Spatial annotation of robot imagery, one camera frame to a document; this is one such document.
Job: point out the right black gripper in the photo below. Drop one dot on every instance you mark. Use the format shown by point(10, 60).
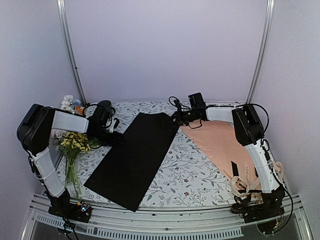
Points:
point(178, 119)

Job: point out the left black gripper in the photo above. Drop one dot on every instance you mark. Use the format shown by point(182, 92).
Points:
point(116, 140)

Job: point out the black wrapping paper sheet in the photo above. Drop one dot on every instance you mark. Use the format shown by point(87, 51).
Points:
point(126, 172)

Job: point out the yellow small flower bunch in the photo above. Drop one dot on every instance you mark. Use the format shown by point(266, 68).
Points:
point(76, 142)

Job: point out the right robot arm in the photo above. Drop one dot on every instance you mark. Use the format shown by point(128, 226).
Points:
point(250, 133)

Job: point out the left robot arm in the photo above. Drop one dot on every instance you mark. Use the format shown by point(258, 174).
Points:
point(34, 134)

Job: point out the dark grey mug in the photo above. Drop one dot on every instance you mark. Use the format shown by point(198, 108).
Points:
point(106, 108)

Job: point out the green leafy flower bunch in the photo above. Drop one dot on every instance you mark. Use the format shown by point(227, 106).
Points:
point(71, 173)

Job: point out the pink wrapping paper sheet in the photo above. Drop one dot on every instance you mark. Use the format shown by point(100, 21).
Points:
point(217, 140)

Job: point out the cream printed ribbon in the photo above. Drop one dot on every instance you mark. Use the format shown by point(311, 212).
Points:
point(241, 186)

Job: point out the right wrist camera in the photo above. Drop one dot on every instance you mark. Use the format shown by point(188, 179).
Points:
point(196, 100)

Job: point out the right aluminium frame post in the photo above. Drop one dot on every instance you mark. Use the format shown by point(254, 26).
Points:
point(270, 4)

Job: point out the aluminium frame post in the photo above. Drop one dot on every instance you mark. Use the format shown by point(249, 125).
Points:
point(69, 48)
point(270, 4)

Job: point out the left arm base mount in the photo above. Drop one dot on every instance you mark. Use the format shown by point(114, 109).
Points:
point(72, 211)

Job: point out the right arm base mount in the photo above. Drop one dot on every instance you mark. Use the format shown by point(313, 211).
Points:
point(271, 214)

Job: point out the left aluminium frame post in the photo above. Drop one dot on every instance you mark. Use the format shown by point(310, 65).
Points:
point(69, 48)

